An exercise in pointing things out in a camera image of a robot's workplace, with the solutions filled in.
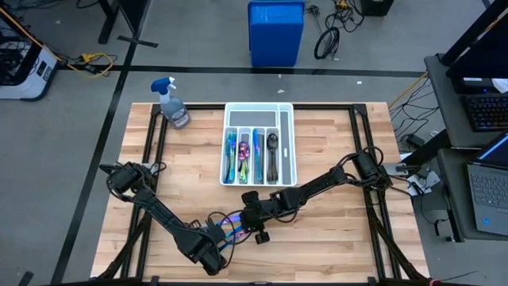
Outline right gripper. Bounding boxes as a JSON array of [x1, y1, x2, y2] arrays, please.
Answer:
[[240, 190, 307, 245]]

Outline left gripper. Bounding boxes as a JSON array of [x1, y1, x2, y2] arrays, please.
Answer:
[[181, 218, 232, 277]]

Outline small iridescent spoon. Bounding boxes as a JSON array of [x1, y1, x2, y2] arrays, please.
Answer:
[[238, 141, 251, 172], [237, 150, 247, 184], [241, 154, 251, 185]]

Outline iridescent blue fork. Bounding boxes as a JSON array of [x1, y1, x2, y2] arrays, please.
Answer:
[[225, 133, 238, 184], [223, 134, 233, 185]]

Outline large dark iridescent spoon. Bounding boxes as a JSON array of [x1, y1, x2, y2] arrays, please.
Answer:
[[266, 133, 279, 184]]

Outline white cutlery organizer tray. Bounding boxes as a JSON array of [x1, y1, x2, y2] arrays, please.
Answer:
[[218, 102, 298, 188]]

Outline Dawn spray bottle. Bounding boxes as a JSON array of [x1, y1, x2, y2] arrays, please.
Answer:
[[150, 76, 192, 130]]

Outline black power brick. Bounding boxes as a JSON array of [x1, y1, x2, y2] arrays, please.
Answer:
[[405, 133, 426, 148]]

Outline white power adapter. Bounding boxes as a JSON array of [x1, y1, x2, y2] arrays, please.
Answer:
[[408, 169, 442, 198]]

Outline blue plastic bin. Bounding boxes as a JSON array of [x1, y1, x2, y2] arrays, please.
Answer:
[[247, 0, 306, 68]]

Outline dark laptop desk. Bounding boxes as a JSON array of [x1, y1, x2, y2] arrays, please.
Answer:
[[436, 149, 508, 242]]

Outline gray side desk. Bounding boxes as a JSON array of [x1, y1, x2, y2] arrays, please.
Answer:
[[423, 53, 508, 151]]

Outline gray laptop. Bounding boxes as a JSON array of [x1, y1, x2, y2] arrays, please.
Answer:
[[466, 133, 508, 238]]

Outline black stand leg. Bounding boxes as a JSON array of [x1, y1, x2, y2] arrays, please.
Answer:
[[97, 0, 159, 49]]

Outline black box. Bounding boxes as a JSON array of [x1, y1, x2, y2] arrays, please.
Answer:
[[360, 0, 394, 17]]

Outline white and black equipment cart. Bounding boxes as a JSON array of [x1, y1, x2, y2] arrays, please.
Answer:
[[0, 23, 60, 102]]

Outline black dock device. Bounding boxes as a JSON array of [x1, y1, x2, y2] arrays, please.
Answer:
[[452, 77, 497, 95]]

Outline black keyboard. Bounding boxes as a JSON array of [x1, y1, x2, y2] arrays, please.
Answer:
[[461, 93, 508, 133]]

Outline black desk monitor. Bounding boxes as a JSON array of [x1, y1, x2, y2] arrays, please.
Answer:
[[439, 0, 508, 79]]

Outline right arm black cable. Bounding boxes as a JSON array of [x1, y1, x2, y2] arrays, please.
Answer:
[[267, 204, 305, 225]]

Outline coiled black cable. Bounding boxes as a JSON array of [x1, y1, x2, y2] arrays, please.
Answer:
[[313, 25, 341, 61]]

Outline thin black floor cables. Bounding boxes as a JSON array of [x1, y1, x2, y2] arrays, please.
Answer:
[[390, 77, 442, 138]]

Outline yellow floor cable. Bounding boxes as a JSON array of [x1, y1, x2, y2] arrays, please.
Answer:
[[387, 71, 430, 111]]

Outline tangled black floor cables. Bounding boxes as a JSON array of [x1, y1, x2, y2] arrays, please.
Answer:
[[307, 0, 365, 35]]

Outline yellow extension cord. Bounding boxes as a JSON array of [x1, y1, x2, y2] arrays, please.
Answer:
[[0, 6, 115, 79]]

